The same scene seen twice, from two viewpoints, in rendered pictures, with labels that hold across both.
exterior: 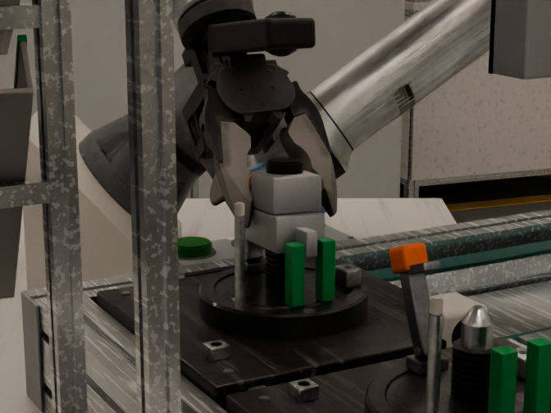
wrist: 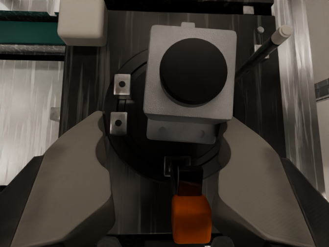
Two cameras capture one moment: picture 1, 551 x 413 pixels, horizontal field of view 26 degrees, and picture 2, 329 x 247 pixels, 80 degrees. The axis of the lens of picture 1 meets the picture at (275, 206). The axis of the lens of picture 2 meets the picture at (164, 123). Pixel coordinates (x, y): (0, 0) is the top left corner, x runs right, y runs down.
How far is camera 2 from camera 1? 99 cm
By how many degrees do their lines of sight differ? 84
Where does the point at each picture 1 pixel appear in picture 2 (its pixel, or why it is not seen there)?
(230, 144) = (269, 181)
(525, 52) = not seen: outside the picture
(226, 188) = (256, 137)
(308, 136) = (62, 182)
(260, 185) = (230, 82)
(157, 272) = not seen: outside the picture
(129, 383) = (308, 64)
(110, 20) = not seen: outside the picture
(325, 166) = (77, 133)
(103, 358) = (312, 110)
